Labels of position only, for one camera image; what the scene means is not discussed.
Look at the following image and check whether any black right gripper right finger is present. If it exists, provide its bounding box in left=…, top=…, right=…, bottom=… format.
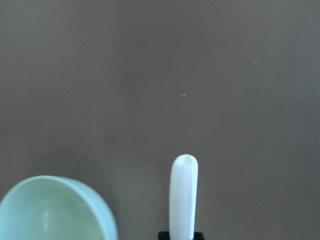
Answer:
left=193, top=232, right=204, bottom=240

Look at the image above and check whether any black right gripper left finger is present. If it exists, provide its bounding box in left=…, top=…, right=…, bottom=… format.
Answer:
left=157, top=231, right=170, bottom=240

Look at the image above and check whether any mint green bowl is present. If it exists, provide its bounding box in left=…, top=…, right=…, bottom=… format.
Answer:
left=0, top=175, right=119, bottom=240

